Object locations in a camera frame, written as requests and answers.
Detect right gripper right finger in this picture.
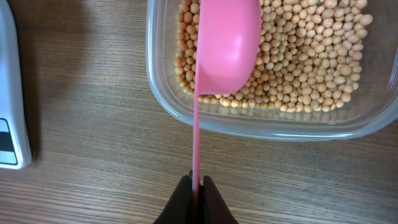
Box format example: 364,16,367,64
198,175,238,224

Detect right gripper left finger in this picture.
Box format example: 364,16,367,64
154,175,192,224

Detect pink plastic scoop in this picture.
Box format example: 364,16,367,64
192,0,262,199

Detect white digital kitchen scale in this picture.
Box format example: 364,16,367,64
0,0,32,170

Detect clear plastic container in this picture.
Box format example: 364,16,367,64
146,0,397,141

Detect pile of soybeans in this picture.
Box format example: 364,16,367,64
173,0,374,113

